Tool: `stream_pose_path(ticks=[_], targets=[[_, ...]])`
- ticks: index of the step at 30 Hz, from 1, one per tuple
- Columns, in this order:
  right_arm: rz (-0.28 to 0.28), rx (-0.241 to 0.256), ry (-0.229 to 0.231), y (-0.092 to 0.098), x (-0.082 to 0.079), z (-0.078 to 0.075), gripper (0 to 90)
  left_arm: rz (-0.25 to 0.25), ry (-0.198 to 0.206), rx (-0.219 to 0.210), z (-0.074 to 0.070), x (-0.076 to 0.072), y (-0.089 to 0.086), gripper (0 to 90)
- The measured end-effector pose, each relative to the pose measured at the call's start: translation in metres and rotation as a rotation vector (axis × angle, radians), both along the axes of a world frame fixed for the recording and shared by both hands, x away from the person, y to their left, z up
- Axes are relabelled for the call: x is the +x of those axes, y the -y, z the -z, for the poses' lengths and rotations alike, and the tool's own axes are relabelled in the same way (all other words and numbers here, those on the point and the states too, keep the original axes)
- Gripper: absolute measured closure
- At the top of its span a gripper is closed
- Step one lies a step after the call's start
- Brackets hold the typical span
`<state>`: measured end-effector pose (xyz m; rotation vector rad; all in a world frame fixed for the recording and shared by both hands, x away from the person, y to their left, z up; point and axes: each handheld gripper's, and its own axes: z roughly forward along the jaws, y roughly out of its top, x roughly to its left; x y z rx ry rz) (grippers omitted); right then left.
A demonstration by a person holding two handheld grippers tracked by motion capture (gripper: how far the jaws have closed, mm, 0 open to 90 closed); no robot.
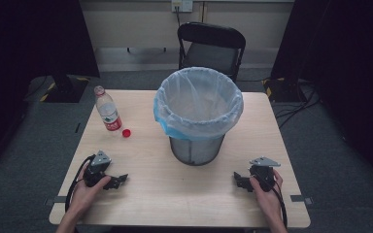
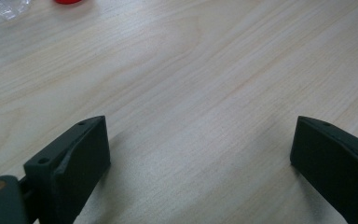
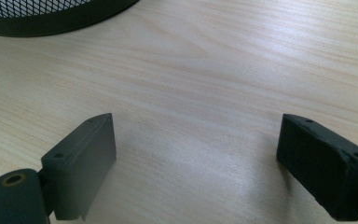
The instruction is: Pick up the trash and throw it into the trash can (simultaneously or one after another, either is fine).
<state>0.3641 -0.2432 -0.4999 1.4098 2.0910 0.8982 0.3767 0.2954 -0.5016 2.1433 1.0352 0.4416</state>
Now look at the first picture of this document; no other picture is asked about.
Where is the person's right hand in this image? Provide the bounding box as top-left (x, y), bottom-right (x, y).
top-left (249, 168), bottom-right (285, 217)

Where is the dark curtain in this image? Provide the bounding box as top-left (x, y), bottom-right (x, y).
top-left (269, 0), bottom-right (373, 192)
top-left (0, 0), bottom-right (101, 171)

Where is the grey tape strip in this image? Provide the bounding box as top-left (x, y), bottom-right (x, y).
top-left (44, 195), bottom-right (68, 207)
top-left (289, 194), bottom-right (314, 206)

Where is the translucent blue bin liner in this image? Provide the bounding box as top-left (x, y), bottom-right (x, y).
top-left (153, 66), bottom-right (245, 142)

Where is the bundle of black floor cables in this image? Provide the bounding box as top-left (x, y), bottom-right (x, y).
top-left (273, 81), bottom-right (322, 129)

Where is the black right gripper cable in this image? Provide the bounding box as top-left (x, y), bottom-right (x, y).
top-left (271, 186), bottom-right (288, 228)

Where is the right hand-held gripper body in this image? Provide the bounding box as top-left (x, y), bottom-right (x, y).
top-left (248, 156), bottom-right (282, 193)

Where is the black folding chair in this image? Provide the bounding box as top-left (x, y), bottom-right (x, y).
top-left (176, 21), bottom-right (247, 83)

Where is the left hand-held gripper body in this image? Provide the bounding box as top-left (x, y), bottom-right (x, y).
top-left (83, 150), bottom-right (113, 188)

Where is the clear plastic water bottle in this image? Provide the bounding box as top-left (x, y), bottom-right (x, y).
top-left (93, 84), bottom-right (123, 132)

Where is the white wall socket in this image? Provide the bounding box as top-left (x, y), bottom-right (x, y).
top-left (171, 0), bottom-right (194, 14)

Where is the black mesh trash can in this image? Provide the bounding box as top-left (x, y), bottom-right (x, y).
top-left (169, 134), bottom-right (226, 167)

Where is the black power cable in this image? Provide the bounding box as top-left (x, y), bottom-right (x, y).
top-left (174, 6), bottom-right (183, 27)

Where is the person's left hand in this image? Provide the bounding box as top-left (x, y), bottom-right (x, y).
top-left (72, 164), bottom-right (112, 213)

